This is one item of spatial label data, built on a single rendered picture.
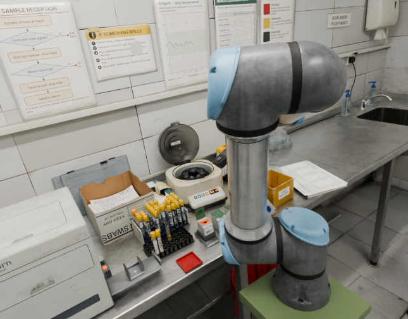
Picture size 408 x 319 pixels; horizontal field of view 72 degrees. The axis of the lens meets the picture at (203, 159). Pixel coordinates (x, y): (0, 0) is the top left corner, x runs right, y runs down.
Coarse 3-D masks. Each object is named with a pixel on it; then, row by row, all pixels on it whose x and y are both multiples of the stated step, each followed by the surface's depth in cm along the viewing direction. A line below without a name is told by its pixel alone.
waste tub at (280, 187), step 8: (272, 176) 130; (280, 176) 125; (288, 176) 122; (272, 184) 131; (280, 184) 127; (288, 184) 118; (272, 192) 114; (280, 192) 116; (288, 192) 120; (272, 200) 116; (280, 200) 118; (288, 200) 122
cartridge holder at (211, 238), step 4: (196, 232) 107; (200, 232) 103; (212, 232) 102; (196, 236) 106; (200, 236) 104; (204, 236) 101; (208, 236) 101; (212, 236) 102; (216, 236) 103; (200, 240) 104; (204, 240) 101; (208, 240) 102; (212, 240) 102; (216, 240) 102; (204, 244) 102; (208, 244) 100; (212, 244) 101
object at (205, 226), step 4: (200, 220) 103; (204, 220) 103; (208, 220) 102; (200, 224) 101; (204, 224) 101; (208, 224) 101; (212, 224) 101; (200, 228) 103; (204, 228) 100; (208, 228) 101; (212, 228) 102; (204, 232) 101; (208, 232) 102
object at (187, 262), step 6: (192, 252) 98; (180, 258) 96; (186, 258) 96; (192, 258) 96; (198, 258) 95; (180, 264) 94; (186, 264) 94; (192, 264) 94; (198, 264) 93; (186, 270) 91
